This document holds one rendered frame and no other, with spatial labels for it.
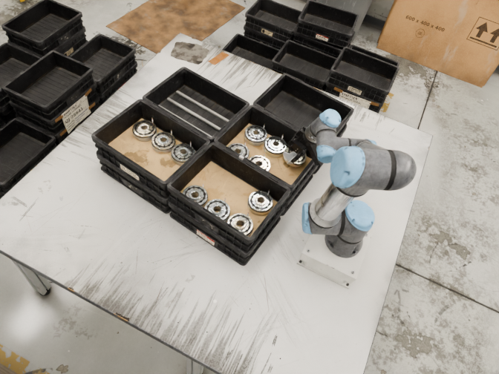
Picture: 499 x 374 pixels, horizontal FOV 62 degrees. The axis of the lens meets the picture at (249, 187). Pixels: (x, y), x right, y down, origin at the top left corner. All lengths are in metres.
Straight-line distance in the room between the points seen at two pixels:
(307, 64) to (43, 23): 1.82
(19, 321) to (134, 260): 0.95
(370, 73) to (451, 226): 1.17
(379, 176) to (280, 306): 0.73
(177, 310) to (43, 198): 0.76
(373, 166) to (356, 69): 1.97
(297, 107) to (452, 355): 1.60
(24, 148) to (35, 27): 0.89
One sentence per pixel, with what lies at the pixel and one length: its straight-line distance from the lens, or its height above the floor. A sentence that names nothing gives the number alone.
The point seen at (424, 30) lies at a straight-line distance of 4.23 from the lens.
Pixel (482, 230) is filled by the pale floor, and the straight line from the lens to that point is 3.23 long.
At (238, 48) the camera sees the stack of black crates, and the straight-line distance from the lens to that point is 3.40.
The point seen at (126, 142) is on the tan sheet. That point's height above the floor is 0.83.
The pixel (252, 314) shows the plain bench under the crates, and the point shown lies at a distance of 1.65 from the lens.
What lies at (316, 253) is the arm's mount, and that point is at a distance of 1.69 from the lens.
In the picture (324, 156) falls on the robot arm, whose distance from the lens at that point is 1.53.
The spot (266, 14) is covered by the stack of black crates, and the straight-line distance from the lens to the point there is 3.62.
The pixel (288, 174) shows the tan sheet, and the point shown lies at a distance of 1.84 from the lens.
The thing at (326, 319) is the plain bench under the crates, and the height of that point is 0.70.
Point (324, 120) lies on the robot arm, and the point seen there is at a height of 1.19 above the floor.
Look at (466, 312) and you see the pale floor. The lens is 2.86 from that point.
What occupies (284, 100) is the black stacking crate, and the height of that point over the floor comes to 0.83.
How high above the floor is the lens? 2.25
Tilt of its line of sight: 54 degrees down
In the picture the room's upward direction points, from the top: 11 degrees clockwise
